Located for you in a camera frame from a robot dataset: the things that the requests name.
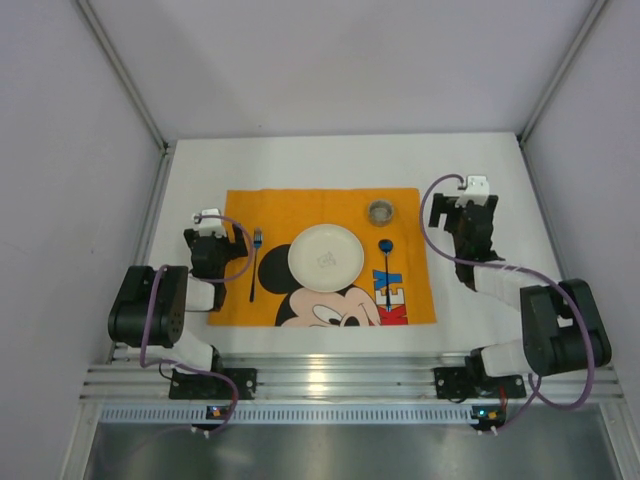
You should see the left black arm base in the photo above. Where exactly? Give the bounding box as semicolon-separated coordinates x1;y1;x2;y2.
168;368;258;400

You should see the orange Mickey placemat cloth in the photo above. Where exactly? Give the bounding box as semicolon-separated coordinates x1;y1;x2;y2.
209;188;436;328

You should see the blue fork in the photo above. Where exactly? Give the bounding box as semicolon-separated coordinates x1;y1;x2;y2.
249;227;263;303

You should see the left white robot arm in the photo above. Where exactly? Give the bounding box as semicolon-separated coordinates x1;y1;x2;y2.
107;209;255;376

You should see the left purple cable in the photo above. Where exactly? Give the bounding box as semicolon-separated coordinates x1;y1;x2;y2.
138;214;251;431

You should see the white round plate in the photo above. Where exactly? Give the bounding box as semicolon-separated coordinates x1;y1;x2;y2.
287;224;365;293

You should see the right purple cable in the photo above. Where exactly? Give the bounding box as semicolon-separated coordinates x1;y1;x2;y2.
419;173;599;434

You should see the slotted grey cable duct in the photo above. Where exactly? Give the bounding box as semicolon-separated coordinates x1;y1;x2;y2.
100;404;504;428

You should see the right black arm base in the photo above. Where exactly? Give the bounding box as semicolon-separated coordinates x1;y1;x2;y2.
433;367;526;403

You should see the blue spoon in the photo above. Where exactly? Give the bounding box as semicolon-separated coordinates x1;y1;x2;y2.
378;239;393;312

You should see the aluminium mounting rail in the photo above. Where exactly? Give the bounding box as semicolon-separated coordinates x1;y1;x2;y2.
78;351;624;401

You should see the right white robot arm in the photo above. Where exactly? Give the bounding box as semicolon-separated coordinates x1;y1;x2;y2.
420;174;612;379

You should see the purple cable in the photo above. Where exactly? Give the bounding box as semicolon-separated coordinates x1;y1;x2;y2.
419;173;599;434
138;214;251;431

